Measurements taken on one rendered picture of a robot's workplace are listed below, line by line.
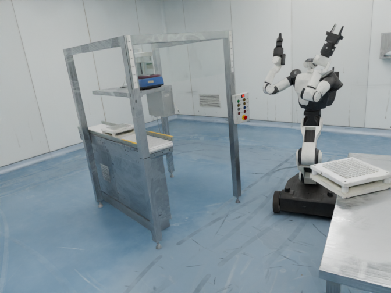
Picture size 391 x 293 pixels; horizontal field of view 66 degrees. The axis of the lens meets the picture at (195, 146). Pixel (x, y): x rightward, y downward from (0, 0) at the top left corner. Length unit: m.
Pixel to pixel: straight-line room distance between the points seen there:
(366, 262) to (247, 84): 5.21
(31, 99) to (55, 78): 0.54
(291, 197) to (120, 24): 4.94
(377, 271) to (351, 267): 0.07
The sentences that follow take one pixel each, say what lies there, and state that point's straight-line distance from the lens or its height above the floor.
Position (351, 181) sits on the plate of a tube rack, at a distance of 1.45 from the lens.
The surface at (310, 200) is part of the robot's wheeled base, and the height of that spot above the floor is 0.19.
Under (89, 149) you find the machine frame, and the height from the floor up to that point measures 0.66.
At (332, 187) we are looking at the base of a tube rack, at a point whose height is 0.84.
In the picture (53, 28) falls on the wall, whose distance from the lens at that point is 5.85.
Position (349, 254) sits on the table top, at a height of 0.82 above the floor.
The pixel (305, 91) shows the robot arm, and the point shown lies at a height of 1.12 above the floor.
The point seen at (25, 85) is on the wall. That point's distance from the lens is 5.57.
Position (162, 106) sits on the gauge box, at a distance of 2.34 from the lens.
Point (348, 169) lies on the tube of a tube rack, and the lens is 1.55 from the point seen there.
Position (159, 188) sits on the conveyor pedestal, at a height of 0.40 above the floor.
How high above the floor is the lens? 1.47
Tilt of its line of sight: 17 degrees down
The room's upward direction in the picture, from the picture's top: 6 degrees counter-clockwise
